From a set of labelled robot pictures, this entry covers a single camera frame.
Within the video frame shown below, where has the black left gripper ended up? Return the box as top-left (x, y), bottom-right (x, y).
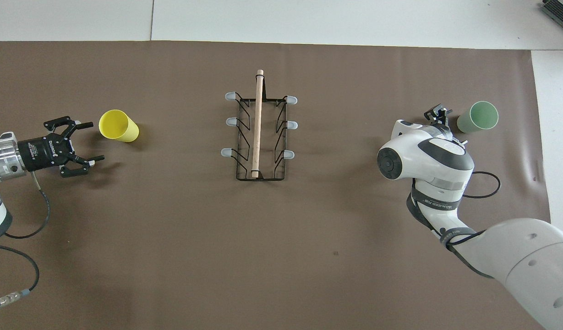
top-left (17, 116), bottom-right (104, 178)

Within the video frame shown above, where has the pale green plastic cup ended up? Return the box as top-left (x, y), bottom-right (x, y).
top-left (456, 101), bottom-right (499, 134)

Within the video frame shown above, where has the yellow plastic cup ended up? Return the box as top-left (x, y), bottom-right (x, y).
top-left (99, 109), bottom-right (140, 143)

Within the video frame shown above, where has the grey ribbed device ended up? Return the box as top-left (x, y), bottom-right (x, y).
top-left (540, 0), bottom-right (563, 24)

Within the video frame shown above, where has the brown table mat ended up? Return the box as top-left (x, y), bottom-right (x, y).
top-left (0, 40), bottom-right (563, 330)

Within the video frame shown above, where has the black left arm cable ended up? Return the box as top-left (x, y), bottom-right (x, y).
top-left (0, 173), bottom-right (51, 308)

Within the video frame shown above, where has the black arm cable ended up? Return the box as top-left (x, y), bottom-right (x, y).
top-left (407, 170), bottom-right (502, 279)
top-left (0, 173), bottom-right (51, 308)

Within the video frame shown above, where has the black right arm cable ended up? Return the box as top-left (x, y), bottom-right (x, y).
top-left (407, 170), bottom-right (502, 279)

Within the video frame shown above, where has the black wire cup rack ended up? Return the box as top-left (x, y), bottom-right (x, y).
top-left (221, 69), bottom-right (298, 182)

